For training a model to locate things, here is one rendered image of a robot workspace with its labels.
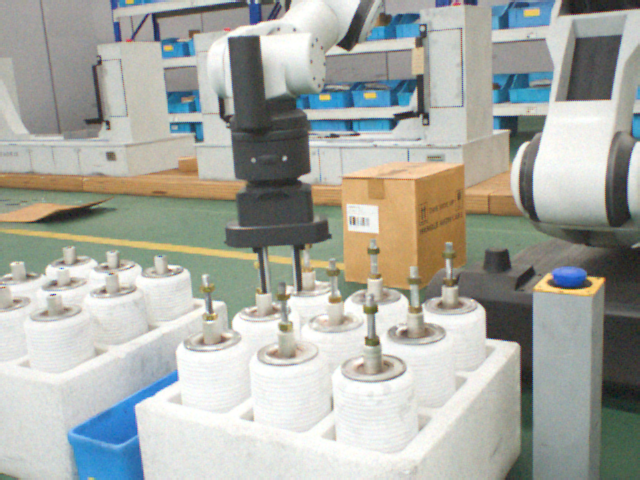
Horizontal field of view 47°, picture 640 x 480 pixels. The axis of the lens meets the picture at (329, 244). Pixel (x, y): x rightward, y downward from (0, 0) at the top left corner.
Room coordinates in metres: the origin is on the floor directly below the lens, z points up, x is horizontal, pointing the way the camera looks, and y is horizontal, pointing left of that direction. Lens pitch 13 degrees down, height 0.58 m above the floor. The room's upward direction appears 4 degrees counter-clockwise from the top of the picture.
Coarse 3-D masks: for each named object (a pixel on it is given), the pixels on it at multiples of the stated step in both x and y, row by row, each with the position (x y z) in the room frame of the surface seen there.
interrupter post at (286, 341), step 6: (294, 330) 0.84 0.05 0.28; (282, 336) 0.83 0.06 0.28; (288, 336) 0.83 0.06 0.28; (294, 336) 0.83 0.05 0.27; (282, 342) 0.83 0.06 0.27; (288, 342) 0.83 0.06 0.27; (294, 342) 0.83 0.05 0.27; (282, 348) 0.83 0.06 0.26; (288, 348) 0.83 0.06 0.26; (294, 348) 0.83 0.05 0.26; (282, 354) 0.83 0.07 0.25; (288, 354) 0.83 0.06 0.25; (294, 354) 0.83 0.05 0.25
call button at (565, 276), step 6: (558, 270) 0.85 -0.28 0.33; (564, 270) 0.85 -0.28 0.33; (570, 270) 0.85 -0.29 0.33; (576, 270) 0.85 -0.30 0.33; (582, 270) 0.85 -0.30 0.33; (552, 276) 0.85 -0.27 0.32; (558, 276) 0.84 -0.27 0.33; (564, 276) 0.83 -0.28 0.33; (570, 276) 0.83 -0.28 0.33; (576, 276) 0.83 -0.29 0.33; (582, 276) 0.83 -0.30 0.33; (558, 282) 0.84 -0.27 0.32; (564, 282) 0.84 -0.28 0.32; (570, 282) 0.84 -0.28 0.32; (576, 282) 0.84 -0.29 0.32; (582, 282) 0.84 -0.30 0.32
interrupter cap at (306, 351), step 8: (272, 344) 0.86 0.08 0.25; (296, 344) 0.86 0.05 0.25; (304, 344) 0.86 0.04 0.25; (312, 344) 0.85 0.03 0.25; (264, 352) 0.84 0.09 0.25; (272, 352) 0.84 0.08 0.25; (304, 352) 0.83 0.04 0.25; (312, 352) 0.83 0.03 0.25; (264, 360) 0.81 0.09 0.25; (272, 360) 0.81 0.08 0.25; (280, 360) 0.81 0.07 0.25; (288, 360) 0.81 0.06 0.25; (296, 360) 0.81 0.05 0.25; (304, 360) 0.81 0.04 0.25
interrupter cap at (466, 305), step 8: (424, 304) 0.98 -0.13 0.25; (432, 304) 0.98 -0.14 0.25; (440, 304) 0.99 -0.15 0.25; (464, 304) 0.98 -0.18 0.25; (472, 304) 0.97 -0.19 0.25; (432, 312) 0.95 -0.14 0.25; (440, 312) 0.94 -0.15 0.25; (448, 312) 0.94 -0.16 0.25; (456, 312) 0.94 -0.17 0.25; (464, 312) 0.94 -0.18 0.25
